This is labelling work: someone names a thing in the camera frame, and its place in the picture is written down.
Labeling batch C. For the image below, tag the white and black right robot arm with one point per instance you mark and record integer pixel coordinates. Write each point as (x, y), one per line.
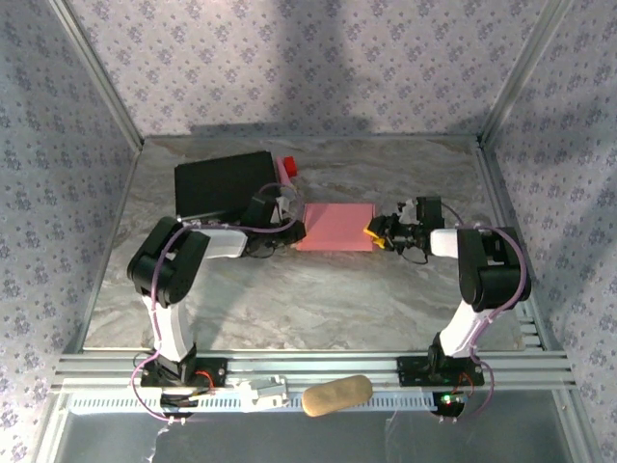
(491, 270)

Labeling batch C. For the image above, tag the small red block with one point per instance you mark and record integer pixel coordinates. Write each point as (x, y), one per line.
(290, 166)

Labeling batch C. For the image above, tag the aluminium corner post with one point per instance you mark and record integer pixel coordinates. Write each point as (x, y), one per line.
(521, 72)
(99, 72)

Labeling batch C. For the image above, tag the black flat box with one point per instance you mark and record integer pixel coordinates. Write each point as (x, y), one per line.
(217, 185)

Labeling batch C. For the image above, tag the tan oval pad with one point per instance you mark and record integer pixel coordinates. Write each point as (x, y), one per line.
(337, 395)

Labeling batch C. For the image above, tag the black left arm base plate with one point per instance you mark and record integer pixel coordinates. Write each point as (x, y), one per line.
(214, 373)

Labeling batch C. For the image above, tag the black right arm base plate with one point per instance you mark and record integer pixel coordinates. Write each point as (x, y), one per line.
(412, 371)

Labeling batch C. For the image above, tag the white plastic connector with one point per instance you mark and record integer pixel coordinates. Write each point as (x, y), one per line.
(262, 393)

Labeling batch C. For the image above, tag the black board with LED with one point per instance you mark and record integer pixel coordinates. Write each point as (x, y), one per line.
(448, 402)

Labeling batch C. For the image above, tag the pink sheet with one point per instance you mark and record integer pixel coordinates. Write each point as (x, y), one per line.
(335, 226)

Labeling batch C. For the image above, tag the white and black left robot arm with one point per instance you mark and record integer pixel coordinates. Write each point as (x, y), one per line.
(166, 260)

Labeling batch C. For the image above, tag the aluminium frame rail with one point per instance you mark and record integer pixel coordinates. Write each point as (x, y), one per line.
(313, 362)

